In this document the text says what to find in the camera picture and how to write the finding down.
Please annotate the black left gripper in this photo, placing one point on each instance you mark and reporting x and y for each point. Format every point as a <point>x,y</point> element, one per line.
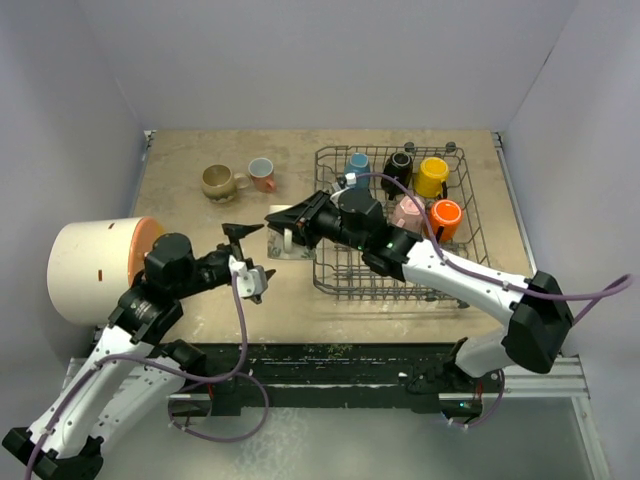
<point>238,232</point>

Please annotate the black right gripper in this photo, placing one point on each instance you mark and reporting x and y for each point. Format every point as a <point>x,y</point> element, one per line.
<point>306,212</point>

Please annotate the cream mug green inside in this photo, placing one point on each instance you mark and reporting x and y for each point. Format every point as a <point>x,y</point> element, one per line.
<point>280,246</point>

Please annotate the salmon pink ribbed mug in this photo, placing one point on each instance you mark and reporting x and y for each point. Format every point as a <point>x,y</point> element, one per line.
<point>261,171</point>

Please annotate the beige stoneware mug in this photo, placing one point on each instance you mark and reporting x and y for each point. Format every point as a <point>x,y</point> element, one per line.
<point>220,184</point>

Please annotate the pale pink faceted mug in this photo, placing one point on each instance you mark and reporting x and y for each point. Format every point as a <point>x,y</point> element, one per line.
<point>407,215</point>

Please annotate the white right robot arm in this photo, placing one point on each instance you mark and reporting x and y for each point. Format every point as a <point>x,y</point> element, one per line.
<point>534,320</point>

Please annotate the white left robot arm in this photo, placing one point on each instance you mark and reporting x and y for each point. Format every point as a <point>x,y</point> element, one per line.
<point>60,445</point>

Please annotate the blue mug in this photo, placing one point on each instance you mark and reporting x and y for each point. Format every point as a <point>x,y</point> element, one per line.
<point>359,164</point>

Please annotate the black mug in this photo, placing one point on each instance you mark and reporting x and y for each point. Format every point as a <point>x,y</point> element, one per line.
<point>398,166</point>

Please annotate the yellow mug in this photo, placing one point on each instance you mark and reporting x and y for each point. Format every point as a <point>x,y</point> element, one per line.
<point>430,181</point>

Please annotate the orange mug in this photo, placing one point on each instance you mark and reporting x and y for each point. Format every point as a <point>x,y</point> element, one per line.
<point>445,217</point>

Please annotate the white cylinder with striped lid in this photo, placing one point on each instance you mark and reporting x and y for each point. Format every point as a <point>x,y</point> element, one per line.
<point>91,264</point>

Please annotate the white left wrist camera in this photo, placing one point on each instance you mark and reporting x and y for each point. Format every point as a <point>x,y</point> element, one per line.
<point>239,270</point>

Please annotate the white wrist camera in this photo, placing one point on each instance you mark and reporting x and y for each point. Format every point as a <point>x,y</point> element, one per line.
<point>345,181</point>
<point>239,270</point>

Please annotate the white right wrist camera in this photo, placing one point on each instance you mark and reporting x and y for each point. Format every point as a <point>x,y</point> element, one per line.
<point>345,181</point>

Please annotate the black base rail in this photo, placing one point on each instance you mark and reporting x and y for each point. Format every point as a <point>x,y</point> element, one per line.
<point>410,376</point>

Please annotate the aluminium frame rail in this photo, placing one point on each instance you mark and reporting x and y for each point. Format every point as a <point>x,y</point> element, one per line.
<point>564,381</point>

